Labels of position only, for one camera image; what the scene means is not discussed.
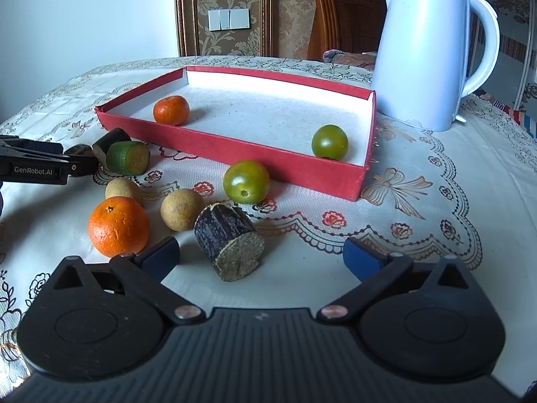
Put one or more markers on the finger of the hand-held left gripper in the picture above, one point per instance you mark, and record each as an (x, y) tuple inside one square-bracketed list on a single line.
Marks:
[(84, 166), (33, 146)]

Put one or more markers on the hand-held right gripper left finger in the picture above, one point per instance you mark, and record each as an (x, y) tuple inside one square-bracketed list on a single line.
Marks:
[(161, 257)]

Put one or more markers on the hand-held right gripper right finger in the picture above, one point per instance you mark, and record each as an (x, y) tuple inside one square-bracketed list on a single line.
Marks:
[(360, 260)]

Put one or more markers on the small dark sugarcane piece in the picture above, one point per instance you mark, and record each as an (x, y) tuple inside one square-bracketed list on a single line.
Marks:
[(110, 140)]

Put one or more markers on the large orange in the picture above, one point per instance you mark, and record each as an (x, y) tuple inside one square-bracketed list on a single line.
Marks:
[(118, 226)]

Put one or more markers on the large black sugarcane piece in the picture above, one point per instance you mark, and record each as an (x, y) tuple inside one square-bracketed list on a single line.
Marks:
[(226, 239)]

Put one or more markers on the red cardboard box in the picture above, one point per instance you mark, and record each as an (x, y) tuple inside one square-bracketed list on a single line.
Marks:
[(268, 109)]

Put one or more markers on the tan longan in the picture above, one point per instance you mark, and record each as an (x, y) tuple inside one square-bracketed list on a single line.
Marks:
[(121, 189), (182, 210)]

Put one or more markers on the green sugarcane piece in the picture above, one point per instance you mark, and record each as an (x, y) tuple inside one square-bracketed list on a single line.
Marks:
[(128, 158)]

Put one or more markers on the small orange mandarin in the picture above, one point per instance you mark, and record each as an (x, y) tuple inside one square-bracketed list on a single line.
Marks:
[(171, 110)]

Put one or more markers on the green tomato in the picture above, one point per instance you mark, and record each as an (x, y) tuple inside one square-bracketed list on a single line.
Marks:
[(330, 142), (246, 181)]

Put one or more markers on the white electric kettle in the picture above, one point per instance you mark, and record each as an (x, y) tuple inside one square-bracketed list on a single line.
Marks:
[(419, 50)]

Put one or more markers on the wooden chair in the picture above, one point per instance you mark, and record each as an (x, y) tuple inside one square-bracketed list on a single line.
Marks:
[(344, 12)]

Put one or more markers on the wardrobe with patterned doors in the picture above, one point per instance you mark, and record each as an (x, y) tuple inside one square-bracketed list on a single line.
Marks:
[(514, 29)]

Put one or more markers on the gold wall panel frame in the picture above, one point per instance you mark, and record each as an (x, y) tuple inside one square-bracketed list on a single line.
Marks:
[(184, 8)]

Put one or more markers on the white wall switch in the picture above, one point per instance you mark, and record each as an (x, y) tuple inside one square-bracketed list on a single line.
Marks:
[(228, 19)]

